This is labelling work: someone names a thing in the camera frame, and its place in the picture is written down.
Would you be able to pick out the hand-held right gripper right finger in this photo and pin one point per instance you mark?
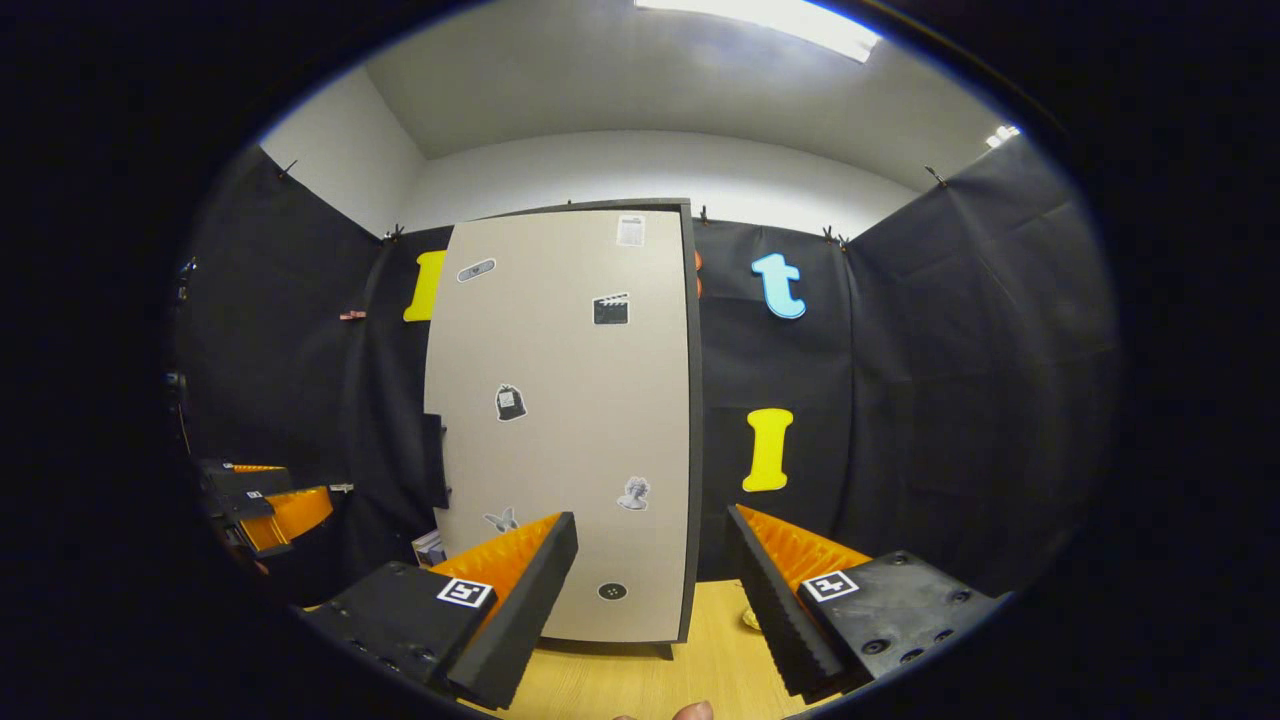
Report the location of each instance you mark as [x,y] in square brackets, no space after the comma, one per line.
[780,615]

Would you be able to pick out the small ceiling light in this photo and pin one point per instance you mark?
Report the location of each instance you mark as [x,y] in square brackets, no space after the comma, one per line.
[1001,135]

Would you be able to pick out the yellow crumpled ball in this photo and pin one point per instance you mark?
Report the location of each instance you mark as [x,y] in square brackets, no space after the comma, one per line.
[752,619]

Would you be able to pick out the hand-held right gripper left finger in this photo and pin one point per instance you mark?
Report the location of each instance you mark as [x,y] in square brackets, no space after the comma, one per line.
[515,620]

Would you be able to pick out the black backdrop cloth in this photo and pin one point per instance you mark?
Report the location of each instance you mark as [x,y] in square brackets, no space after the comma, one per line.
[950,400]

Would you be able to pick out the blue-grey book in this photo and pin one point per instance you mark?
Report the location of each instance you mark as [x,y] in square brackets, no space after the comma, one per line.
[430,548]

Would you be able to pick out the long ceiling light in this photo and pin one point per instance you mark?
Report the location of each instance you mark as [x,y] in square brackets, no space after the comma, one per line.
[770,25]

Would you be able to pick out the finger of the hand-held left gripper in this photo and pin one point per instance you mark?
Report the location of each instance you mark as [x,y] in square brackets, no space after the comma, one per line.
[290,515]
[255,468]

